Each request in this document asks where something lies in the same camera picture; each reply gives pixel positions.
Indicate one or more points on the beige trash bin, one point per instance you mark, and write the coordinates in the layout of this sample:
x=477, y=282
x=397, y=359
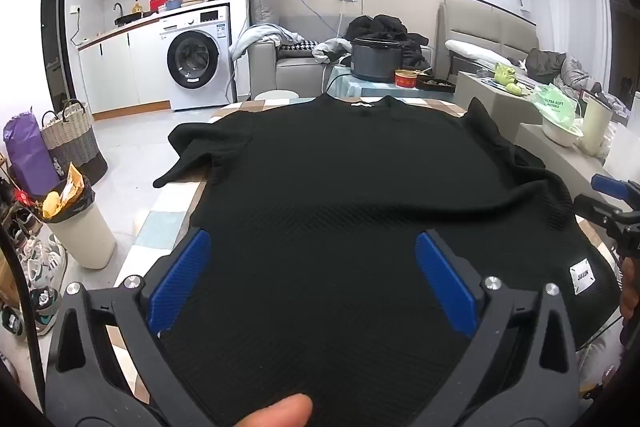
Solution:
x=82, y=232

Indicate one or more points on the beige storage bench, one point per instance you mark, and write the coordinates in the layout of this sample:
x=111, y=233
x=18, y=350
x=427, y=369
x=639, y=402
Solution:
x=560, y=167
x=480, y=102

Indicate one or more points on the black food tray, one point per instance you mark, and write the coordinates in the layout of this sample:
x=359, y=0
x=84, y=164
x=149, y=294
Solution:
x=435, y=83

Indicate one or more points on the dark grey rice cooker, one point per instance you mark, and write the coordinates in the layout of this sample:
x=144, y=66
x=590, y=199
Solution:
x=375, y=62

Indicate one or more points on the plaid blanket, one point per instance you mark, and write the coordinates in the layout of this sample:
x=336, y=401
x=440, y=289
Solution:
x=165, y=212

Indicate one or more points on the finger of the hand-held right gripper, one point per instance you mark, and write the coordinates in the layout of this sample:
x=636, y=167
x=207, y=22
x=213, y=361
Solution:
x=595, y=209
x=612, y=187

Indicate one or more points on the green plastic bag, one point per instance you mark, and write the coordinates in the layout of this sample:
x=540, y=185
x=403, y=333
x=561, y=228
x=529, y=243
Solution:
x=555, y=107

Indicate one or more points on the houndstooth cushion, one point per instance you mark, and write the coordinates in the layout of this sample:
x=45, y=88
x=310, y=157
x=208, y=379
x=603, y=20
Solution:
x=297, y=49

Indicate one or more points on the black sink with faucet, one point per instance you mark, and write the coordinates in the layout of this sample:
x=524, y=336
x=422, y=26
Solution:
x=127, y=19

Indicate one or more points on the white round stool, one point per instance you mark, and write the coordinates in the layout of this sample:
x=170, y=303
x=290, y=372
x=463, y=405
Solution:
x=275, y=95

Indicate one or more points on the crumpled grey cloth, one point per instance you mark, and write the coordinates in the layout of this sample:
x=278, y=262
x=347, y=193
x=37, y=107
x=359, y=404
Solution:
x=330, y=49

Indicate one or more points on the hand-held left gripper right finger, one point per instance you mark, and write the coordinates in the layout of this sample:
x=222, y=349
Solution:
x=445, y=282

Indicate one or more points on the row of assorted shoes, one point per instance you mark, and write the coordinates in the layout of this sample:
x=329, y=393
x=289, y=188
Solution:
x=42, y=302

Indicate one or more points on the yellow snack bag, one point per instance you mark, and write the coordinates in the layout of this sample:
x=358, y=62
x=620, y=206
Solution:
x=70, y=182

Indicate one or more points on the woven laundry basket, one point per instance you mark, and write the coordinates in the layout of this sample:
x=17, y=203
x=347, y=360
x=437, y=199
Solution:
x=75, y=147

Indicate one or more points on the beige upholstered bed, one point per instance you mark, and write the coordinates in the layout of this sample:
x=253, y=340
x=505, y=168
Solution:
x=480, y=22

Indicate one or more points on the person's left hand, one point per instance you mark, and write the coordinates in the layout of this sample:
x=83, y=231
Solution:
x=275, y=414

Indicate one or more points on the white washing machine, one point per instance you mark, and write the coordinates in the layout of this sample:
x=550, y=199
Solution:
x=195, y=57

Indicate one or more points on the white tall cup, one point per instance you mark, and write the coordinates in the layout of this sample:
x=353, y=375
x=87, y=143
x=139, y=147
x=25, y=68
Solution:
x=595, y=127

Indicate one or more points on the light grey hoodie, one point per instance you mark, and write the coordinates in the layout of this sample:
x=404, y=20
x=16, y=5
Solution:
x=260, y=34

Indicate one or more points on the grey jacket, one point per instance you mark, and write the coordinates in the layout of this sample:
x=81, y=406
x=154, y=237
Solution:
x=570, y=72

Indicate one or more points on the side table with blue cloth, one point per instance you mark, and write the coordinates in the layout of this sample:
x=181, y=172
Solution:
x=350, y=88

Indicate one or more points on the pile of black clothes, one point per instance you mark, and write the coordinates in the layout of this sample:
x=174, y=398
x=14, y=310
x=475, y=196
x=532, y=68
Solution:
x=380, y=27

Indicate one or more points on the black framed door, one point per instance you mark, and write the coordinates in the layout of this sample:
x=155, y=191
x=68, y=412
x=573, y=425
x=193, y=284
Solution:
x=52, y=32

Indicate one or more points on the yellow bottle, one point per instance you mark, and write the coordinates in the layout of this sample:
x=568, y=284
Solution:
x=136, y=7

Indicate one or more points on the grey pillow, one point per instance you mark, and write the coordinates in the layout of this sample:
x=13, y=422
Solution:
x=262, y=7

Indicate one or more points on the black knit sweater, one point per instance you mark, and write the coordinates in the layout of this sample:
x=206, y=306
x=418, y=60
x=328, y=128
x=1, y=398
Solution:
x=320, y=187

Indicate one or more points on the white bowl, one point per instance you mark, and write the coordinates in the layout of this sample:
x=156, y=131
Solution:
x=560, y=134

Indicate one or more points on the red plastic basket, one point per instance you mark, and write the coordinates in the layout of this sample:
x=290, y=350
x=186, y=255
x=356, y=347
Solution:
x=165, y=3

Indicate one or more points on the red can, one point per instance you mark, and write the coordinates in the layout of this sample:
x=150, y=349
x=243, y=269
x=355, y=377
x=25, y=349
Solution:
x=406, y=81

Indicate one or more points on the person's right hand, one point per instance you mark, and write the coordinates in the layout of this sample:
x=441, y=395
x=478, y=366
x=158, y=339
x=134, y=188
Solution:
x=631, y=292

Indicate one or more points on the green toy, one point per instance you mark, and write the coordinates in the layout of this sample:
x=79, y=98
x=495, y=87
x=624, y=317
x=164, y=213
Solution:
x=505, y=74

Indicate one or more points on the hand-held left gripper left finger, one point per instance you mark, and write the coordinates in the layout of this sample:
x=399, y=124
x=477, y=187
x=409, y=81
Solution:
x=180, y=277

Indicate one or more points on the grey sofa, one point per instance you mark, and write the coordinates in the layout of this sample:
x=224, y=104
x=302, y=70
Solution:
x=262, y=72

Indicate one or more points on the white kitchen base cabinets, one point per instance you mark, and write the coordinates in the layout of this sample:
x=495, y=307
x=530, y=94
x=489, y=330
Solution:
x=145, y=67

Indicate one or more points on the white rolled bedding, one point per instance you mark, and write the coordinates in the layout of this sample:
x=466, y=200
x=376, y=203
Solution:
x=480, y=52

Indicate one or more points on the purple bag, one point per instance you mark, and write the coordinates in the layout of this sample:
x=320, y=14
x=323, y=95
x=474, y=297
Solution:
x=27, y=152

